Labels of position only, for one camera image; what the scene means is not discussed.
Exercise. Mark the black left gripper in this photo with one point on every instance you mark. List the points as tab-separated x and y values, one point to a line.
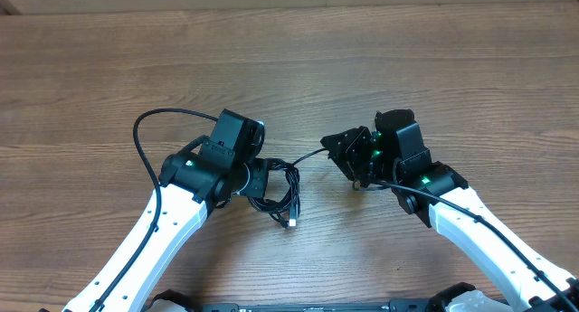
258	185

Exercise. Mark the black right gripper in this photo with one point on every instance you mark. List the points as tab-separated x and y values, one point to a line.
346	156

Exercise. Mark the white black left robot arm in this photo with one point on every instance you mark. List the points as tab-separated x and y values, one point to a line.
189	188

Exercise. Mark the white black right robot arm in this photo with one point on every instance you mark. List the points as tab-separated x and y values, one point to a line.
443	200

